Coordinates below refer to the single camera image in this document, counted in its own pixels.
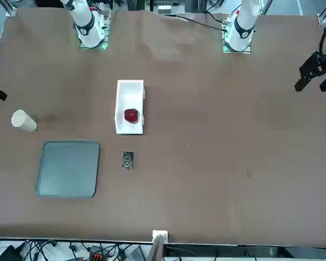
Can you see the small black printed box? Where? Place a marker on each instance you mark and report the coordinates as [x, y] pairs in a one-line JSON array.
[[128, 160]]

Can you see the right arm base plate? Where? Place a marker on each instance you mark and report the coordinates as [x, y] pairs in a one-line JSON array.
[[106, 44]]

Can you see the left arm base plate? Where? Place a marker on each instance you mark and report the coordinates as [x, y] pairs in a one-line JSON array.
[[226, 49]]

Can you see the red apple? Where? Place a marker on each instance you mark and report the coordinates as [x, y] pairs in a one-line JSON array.
[[131, 115]]

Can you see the gray camera stand pole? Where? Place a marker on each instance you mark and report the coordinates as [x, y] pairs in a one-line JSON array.
[[155, 248]]

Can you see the orange black plug connector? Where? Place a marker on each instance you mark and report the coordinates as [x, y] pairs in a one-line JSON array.
[[97, 252]]

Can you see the black power brick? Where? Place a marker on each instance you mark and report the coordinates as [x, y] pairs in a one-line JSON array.
[[8, 253]]

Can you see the white paper cup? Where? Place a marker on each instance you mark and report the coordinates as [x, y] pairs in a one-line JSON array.
[[23, 121]]

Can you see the gray power adapter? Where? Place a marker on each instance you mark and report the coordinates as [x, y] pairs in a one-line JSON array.
[[136, 255]]

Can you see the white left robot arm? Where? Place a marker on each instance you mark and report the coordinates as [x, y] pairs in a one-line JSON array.
[[241, 30]]

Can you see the white plastic bin box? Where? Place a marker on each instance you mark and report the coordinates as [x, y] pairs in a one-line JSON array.
[[129, 95]]

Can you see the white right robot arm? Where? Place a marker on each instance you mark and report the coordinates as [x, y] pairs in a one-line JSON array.
[[88, 30]]

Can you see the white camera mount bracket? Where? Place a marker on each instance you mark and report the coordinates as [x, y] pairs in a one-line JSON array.
[[160, 234]]

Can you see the gray rectangular tray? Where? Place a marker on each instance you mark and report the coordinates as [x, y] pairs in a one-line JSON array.
[[68, 168]]

